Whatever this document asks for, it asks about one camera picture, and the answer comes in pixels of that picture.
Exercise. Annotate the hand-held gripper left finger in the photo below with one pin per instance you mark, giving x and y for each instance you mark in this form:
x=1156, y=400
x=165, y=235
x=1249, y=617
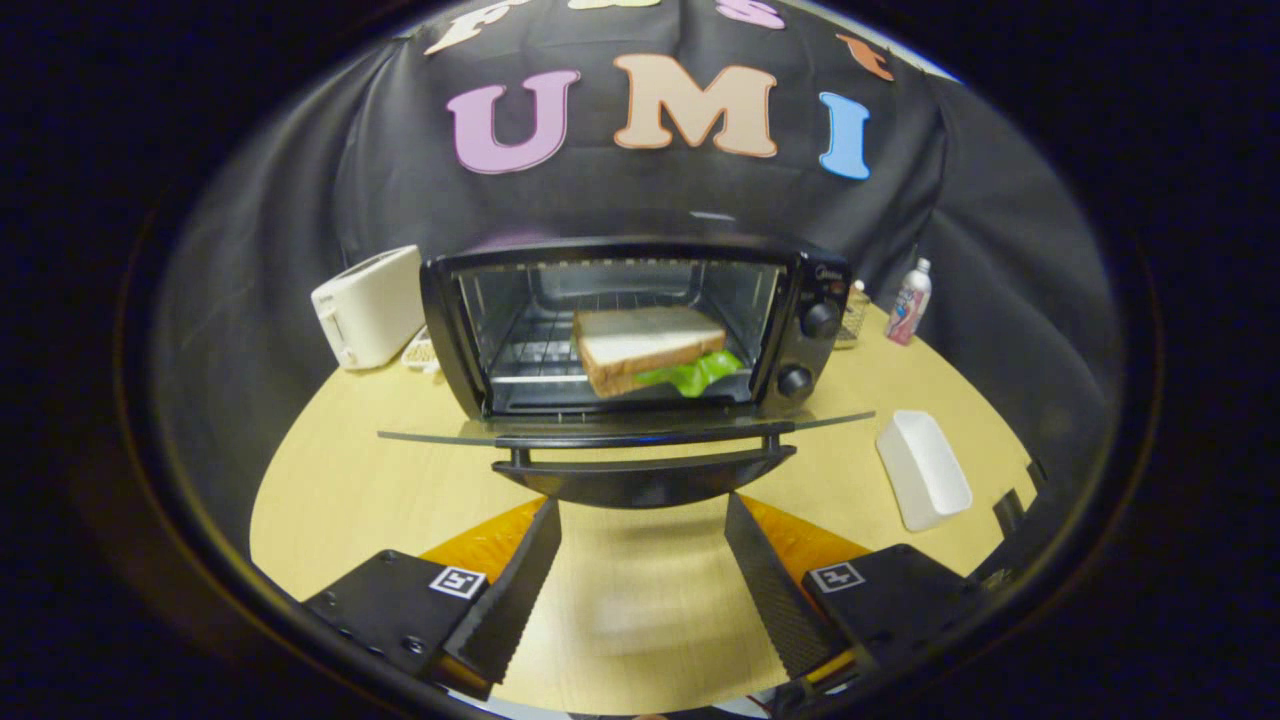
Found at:
x=515, y=590

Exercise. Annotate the white plastic holder tray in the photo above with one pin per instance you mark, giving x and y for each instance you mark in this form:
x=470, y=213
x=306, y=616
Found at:
x=925, y=470

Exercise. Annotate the white bread toaster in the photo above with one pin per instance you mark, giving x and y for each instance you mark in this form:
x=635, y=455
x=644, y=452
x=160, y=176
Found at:
x=368, y=305

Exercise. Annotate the plastic bottle with pink label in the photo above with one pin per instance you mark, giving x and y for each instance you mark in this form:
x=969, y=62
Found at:
x=908, y=305

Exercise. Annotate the sandwich with lettuce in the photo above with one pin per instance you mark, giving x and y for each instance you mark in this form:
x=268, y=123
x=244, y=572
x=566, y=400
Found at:
x=640, y=345

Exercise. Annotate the black toaster oven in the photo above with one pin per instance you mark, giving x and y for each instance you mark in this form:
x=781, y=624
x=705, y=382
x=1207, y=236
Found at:
x=815, y=330

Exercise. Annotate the clear glass jar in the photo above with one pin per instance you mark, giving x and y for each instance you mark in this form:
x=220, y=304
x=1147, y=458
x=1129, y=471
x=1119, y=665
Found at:
x=852, y=318

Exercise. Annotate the dark chair back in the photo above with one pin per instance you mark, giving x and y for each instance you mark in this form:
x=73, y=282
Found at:
x=1010, y=520

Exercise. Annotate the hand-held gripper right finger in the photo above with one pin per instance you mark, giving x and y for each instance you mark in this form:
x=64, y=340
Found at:
x=775, y=600

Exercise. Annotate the small white ribbed object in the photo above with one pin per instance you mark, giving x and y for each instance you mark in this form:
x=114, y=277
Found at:
x=422, y=352

